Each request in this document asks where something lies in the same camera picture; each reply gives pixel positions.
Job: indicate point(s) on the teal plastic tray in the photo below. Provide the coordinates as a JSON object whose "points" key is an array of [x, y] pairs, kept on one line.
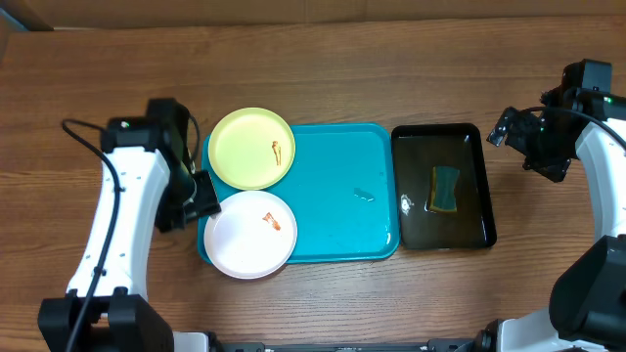
{"points": [[341, 190]]}

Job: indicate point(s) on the yellow plate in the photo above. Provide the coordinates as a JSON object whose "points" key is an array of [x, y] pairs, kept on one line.
{"points": [[251, 149]]}

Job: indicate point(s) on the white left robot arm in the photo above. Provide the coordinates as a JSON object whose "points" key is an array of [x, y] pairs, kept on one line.
{"points": [[149, 183]]}

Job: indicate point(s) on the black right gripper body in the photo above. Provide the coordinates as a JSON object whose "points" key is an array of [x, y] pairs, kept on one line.
{"points": [[516, 132]]}

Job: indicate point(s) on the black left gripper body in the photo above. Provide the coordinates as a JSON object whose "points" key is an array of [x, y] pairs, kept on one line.
{"points": [[195, 198]]}

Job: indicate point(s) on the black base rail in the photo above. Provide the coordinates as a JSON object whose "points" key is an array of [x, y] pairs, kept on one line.
{"points": [[433, 345]]}

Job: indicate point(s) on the green yellow sponge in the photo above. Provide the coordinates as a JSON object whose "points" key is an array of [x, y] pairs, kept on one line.
{"points": [[443, 181]]}

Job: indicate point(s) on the black water tray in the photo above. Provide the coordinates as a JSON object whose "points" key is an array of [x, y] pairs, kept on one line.
{"points": [[416, 149]]}

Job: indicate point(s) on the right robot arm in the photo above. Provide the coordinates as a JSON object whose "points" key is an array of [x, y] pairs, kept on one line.
{"points": [[586, 311]]}

